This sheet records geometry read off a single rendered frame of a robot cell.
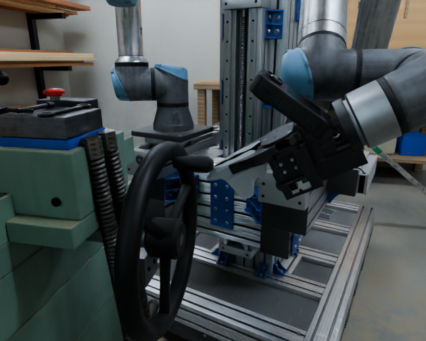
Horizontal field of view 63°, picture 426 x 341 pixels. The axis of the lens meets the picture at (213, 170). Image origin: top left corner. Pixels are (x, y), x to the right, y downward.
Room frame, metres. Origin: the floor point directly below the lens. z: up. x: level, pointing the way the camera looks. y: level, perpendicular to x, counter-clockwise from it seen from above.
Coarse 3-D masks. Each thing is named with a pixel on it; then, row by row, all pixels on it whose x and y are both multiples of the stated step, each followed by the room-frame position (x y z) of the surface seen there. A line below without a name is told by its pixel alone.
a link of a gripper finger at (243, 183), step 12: (240, 156) 0.46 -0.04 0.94; (216, 168) 0.47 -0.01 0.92; (228, 168) 0.45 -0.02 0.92; (252, 168) 0.45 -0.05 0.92; (264, 168) 0.45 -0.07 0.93; (228, 180) 0.46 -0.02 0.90; (240, 180) 0.46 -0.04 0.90; (252, 180) 0.45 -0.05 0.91; (240, 192) 0.46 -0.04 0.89; (252, 192) 0.45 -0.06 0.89
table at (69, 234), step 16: (128, 144) 0.75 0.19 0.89; (128, 160) 0.75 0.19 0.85; (0, 208) 0.40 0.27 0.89; (0, 224) 0.39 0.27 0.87; (16, 224) 0.40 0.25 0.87; (32, 224) 0.39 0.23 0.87; (48, 224) 0.39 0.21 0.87; (64, 224) 0.39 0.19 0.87; (80, 224) 0.40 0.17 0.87; (96, 224) 0.43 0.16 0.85; (0, 240) 0.39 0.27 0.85; (16, 240) 0.40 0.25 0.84; (32, 240) 0.39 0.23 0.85; (48, 240) 0.39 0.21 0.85; (64, 240) 0.38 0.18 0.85; (80, 240) 0.39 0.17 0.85
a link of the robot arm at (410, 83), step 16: (400, 64) 0.46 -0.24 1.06; (416, 64) 0.41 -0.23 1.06; (384, 80) 0.42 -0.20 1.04; (400, 80) 0.40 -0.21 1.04; (416, 80) 0.39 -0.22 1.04; (400, 96) 0.39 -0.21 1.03; (416, 96) 0.39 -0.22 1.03; (400, 112) 0.39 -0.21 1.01; (416, 112) 0.39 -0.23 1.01; (400, 128) 0.44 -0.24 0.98; (416, 128) 0.40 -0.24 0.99
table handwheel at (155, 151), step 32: (160, 160) 0.43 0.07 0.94; (128, 192) 0.38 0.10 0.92; (192, 192) 0.58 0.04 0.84; (128, 224) 0.35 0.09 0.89; (160, 224) 0.46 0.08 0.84; (192, 224) 0.58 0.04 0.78; (128, 256) 0.33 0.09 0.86; (160, 256) 0.44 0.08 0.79; (192, 256) 0.56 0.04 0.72; (128, 288) 0.33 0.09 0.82; (160, 288) 0.45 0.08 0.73; (128, 320) 0.33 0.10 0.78; (160, 320) 0.42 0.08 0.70
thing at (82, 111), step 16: (80, 112) 0.45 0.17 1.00; (96, 112) 0.48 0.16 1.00; (0, 128) 0.43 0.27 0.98; (16, 128) 0.43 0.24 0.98; (32, 128) 0.42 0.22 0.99; (48, 128) 0.42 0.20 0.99; (64, 128) 0.41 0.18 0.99; (80, 128) 0.44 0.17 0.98; (96, 128) 0.48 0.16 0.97; (0, 144) 0.43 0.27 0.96; (16, 144) 0.43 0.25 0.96; (32, 144) 0.42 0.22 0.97; (48, 144) 0.42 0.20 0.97; (64, 144) 0.41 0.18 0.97; (80, 144) 0.44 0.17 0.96
